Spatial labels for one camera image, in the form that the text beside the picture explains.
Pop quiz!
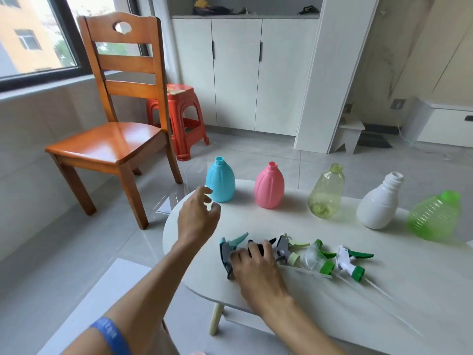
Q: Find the black bag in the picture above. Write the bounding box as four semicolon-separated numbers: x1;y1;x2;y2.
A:
192;6;233;16

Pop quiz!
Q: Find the white green trigger spray head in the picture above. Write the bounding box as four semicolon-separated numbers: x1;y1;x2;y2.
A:
334;245;425;337

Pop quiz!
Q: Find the person's left forearm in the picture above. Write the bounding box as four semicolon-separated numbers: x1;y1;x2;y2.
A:
61;240;202;355

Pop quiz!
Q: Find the white plastic bottle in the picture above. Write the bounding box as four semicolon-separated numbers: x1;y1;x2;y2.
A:
356;171;404;230

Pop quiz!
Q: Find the black framed window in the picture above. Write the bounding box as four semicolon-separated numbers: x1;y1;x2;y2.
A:
0;0;149;93

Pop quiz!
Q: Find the blue wristband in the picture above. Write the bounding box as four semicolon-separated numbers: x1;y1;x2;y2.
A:
90;317;132;355

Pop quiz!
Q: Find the translucent green trigger spray head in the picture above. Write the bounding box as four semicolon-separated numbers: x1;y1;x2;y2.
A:
301;239;338;278

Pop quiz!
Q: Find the pink plastic bottle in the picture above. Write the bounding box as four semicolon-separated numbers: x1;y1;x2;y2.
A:
254;161;285;210

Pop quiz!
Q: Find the clear yellow-green plastic bottle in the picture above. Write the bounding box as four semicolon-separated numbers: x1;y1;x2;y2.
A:
308;163;346;219

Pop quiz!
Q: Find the black floor mat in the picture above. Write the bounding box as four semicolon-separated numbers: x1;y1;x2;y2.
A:
356;123;393;149

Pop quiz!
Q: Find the white sheer curtain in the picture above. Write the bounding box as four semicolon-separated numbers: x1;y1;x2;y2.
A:
151;0;182;86

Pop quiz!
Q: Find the clear bright green ribbed bottle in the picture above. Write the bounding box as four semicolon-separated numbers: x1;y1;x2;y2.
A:
406;191;462;242

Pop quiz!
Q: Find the grey pale green spray head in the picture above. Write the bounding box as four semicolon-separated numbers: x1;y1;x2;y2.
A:
275;233;312;269

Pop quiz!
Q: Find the cream table leg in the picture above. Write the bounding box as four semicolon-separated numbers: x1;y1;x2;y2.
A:
209;302;225;336

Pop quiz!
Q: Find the person's left hand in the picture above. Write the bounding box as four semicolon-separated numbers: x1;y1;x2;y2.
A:
177;186;221;249

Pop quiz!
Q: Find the small white step stool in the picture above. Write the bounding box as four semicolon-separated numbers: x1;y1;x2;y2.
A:
330;114;366;155

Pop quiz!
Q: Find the red plastic stool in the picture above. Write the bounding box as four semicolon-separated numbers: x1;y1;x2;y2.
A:
146;83;210;161

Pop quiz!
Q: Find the person's right hand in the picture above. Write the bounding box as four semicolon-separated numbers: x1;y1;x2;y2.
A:
230;240;293;317

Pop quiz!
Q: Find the black trigger spray head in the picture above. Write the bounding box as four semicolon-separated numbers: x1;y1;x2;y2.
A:
247;237;277;258

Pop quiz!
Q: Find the person's right forearm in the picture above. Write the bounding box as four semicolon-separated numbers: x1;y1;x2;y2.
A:
259;295;350;355

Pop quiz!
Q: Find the white cabinet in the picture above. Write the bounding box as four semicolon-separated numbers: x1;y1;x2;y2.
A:
171;15;321;137

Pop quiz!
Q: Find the white storage box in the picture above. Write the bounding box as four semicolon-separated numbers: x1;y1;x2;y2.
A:
401;99;473;148

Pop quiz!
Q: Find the blue plastic bottle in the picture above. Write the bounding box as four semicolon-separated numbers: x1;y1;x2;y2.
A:
205;156;236;203

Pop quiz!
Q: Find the grey teal trigger spray head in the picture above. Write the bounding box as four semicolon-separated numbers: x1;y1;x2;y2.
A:
219;232;249;281

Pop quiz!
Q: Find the brown wooden chair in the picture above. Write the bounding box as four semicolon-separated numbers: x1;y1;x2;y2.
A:
45;12;184;231

